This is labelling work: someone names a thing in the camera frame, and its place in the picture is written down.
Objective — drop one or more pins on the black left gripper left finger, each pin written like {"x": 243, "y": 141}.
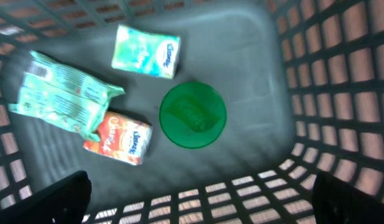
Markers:
{"x": 65, "y": 201}

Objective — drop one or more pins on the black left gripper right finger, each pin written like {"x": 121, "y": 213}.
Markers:
{"x": 336, "y": 202}

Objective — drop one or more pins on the orange Kleenex tissue pack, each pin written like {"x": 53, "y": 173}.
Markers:
{"x": 121, "y": 138}

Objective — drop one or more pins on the teal wet wipes pack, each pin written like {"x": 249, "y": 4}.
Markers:
{"x": 63, "y": 96}

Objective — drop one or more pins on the green lid jar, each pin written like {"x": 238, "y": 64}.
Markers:
{"x": 192, "y": 115}

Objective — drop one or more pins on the grey plastic mesh basket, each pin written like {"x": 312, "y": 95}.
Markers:
{"x": 302, "y": 81}

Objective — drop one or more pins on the green Kleenex tissue pack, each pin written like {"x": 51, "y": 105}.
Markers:
{"x": 147, "y": 53}

